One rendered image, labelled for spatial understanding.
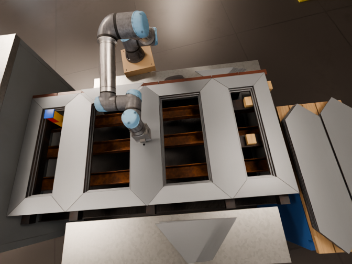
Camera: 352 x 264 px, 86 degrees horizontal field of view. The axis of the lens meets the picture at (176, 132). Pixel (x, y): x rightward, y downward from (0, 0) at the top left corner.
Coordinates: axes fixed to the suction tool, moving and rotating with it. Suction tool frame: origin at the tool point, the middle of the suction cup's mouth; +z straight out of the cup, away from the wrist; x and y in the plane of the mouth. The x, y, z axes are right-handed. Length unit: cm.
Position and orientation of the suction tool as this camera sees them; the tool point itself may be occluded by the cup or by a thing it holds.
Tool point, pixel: (145, 138)
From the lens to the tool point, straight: 112.8
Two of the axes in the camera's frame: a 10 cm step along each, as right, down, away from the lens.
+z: 0.8, 3.4, 9.4
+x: -1.3, -9.3, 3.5
